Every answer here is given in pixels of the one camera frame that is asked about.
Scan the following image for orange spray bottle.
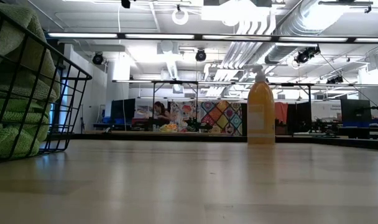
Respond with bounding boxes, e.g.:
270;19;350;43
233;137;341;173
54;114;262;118
243;64;276;145

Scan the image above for yellow cloth pile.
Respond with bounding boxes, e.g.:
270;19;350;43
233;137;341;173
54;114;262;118
159;123;179;133

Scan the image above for person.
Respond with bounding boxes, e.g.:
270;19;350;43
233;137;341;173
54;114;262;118
153;101;172;125

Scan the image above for colourful patchwork quilt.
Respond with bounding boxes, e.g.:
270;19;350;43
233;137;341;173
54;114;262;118
168;100;244;137

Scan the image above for black monitor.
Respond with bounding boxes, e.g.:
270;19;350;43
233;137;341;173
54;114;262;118
110;98;136;125
340;98;372;121

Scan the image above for black overhead light bar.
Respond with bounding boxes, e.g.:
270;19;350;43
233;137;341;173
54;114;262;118
41;32;378;44

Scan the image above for black metal table frame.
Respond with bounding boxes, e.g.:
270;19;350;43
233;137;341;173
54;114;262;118
48;132;378;151

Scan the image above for black background table frame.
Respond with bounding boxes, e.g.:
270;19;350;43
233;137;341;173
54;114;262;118
113;79;378;103

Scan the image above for white ring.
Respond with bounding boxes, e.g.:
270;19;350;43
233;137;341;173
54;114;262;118
172;7;190;26

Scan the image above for black wire basket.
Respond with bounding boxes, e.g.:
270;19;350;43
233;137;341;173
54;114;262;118
0;1;93;164

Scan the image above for silver ventilation duct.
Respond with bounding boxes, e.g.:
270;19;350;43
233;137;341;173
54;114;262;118
265;0;348;65

